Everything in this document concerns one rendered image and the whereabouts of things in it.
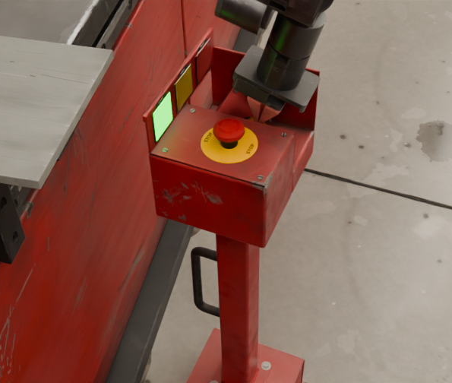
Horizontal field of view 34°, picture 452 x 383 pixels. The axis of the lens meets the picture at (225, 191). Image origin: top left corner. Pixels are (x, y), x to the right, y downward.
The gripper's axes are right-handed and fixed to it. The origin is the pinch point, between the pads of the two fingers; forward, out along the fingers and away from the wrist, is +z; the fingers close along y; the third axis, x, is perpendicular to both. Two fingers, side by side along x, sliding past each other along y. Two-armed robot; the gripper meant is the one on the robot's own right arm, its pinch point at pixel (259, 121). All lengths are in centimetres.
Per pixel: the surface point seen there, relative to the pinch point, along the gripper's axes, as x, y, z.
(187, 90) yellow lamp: 4.7, 9.9, -4.0
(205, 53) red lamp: -1.4, 10.4, -5.6
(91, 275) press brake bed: 17.8, 13.3, 28.1
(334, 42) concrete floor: -124, 0, 77
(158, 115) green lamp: 12.7, 10.5, -5.9
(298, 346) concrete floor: -13, -25, 70
